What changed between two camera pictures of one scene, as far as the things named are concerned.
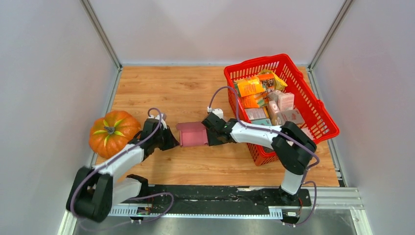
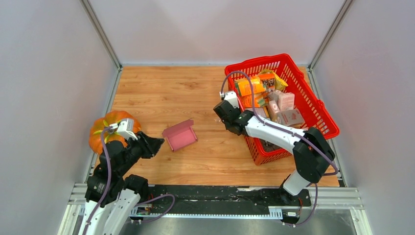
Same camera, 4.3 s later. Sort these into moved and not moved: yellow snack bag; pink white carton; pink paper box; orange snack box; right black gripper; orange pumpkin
Moved: right black gripper; pink paper box
Not moved: orange snack box; orange pumpkin; yellow snack bag; pink white carton
